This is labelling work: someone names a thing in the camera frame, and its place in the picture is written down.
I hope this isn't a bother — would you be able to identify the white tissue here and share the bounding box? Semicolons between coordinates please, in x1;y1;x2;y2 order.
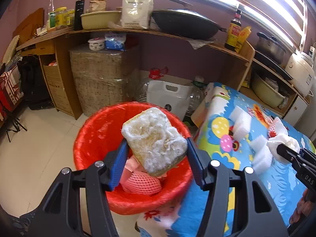
267;134;300;165

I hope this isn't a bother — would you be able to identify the white foam block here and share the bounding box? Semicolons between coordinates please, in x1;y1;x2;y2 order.
229;106;252;142
249;135;273;175

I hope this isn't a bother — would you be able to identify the small pink foam fruit net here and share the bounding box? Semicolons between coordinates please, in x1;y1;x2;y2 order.
268;117;288;138

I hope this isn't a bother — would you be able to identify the large pink foam fruit net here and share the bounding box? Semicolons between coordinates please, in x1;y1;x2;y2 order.
121;171;162;196

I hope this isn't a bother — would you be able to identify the yellow scrub sponge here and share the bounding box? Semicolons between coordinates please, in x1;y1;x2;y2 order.
122;107;187;177

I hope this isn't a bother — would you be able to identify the red trash bin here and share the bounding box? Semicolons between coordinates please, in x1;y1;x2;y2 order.
73;101;194;216

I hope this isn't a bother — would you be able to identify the wooden kitchen shelf unit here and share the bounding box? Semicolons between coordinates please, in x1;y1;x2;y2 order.
14;26;311;120

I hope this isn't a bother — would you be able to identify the person's right hand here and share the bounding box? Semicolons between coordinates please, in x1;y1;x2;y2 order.
289;189;315;224

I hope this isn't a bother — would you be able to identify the white cabinet door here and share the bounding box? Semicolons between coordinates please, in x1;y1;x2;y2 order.
283;96;308;125

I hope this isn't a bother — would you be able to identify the blue cartoon tablecloth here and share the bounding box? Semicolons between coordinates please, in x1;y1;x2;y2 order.
137;82;306;236

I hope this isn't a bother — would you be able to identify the cream basin in cabinet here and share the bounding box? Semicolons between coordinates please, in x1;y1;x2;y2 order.
251;73;285;108

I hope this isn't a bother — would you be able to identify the white rice cooker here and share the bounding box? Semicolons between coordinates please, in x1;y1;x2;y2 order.
285;52;315;97

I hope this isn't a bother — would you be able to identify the black induction cooktop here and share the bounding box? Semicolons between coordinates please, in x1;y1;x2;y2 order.
254;50;293;81

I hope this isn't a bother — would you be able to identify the clear plastic water bottle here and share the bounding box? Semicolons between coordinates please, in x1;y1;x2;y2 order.
185;75;206;117

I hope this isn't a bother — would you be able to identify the steel cooking pot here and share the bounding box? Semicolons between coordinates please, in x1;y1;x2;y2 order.
256;32;286;64

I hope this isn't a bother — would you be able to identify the white pearl rice bag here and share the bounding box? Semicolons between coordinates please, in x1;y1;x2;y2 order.
146;80;192;120

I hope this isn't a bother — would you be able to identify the yellow snack packet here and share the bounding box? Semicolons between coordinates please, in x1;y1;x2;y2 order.
235;26;251;53

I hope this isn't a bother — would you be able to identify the wrapped woven box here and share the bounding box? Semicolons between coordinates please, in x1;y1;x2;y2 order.
69;45;140;117

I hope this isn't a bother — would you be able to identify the dark soy sauce bottle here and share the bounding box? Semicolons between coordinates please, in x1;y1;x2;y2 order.
224;9;242;51

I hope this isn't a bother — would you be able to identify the red capped oil jug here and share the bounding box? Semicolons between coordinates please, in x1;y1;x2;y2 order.
148;67;169;80

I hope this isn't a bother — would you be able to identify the small white tub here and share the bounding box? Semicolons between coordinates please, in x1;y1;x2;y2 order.
88;38;105;51

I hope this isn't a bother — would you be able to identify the blue salt bag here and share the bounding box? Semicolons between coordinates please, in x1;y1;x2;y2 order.
104;32;126;51

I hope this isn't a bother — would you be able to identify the black wok with lid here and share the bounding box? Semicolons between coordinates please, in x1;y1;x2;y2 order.
151;0;227;40

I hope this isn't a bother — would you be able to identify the cream basin on shelf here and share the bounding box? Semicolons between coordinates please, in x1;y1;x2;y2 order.
80;11;121;30

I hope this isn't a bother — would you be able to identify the clear vinegar bottle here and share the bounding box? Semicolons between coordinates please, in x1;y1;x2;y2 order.
47;0;55;29

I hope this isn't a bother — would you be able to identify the yellow jar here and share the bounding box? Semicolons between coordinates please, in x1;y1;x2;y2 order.
55;7;68;29

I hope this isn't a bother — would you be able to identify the black thermos bottle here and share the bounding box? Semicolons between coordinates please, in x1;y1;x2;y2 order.
74;0;85;31

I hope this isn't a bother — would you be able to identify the brown paper bag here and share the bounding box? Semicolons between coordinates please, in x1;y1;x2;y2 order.
88;0;107;12

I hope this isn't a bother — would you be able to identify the white flour bag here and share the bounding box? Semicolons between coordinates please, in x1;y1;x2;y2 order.
121;0;154;29

